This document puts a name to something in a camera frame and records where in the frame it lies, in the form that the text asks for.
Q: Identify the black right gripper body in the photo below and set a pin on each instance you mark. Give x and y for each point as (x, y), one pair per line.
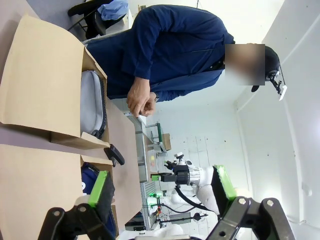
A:
(180, 175)

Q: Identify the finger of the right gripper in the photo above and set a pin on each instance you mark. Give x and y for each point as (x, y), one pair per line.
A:
(155, 178)

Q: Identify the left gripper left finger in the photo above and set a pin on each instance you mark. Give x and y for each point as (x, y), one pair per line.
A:
(100, 195)

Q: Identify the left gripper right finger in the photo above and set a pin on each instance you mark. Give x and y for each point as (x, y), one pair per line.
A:
(225, 190)

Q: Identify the navy zip pencil case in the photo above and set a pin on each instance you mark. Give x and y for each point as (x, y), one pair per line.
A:
(87, 177)

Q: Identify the black stapler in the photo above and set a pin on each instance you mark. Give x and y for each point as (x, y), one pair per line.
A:
(116, 155)

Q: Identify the large cardboard box with lid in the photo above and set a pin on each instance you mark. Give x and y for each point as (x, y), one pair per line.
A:
(37, 175)

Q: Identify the small cardboard box with lid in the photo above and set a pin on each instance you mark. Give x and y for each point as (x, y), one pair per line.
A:
(42, 75)

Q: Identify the person right forearm navy sleeve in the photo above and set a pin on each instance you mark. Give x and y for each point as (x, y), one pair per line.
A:
(145, 50)

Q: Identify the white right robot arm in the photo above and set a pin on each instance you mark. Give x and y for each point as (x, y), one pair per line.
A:
(207, 175)

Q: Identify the background brown cardboard box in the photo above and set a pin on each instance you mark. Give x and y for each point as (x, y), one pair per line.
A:
(167, 141)

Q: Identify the person left hand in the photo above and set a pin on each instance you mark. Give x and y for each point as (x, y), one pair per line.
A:
(150, 108)

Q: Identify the person right hand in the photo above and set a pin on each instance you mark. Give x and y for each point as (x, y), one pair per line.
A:
(136, 96)

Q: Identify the aluminium profile table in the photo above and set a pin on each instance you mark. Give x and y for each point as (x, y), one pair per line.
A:
(141, 160)

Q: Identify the black wristwatch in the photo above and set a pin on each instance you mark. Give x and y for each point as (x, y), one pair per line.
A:
(156, 98)

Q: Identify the grey zip pouch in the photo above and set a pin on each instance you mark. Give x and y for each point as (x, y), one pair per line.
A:
(90, 105)

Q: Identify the person torso navy jacket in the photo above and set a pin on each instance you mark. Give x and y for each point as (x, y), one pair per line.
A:
(187, 50)

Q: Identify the person head black cap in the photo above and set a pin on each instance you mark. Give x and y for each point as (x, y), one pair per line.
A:
(271, 60)

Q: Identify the black office chair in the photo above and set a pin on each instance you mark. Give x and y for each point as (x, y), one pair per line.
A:
(95, 22)

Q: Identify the light blue cloth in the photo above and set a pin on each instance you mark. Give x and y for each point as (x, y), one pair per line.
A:
(112, 10)

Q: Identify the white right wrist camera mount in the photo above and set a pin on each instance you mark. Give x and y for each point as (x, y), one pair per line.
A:
(178, 155)

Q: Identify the green conveyor frame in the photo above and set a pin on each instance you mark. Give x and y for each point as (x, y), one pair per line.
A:
(159, 132)

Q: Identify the white head-mounted camera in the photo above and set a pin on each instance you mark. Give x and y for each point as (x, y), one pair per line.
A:
(283, 92)

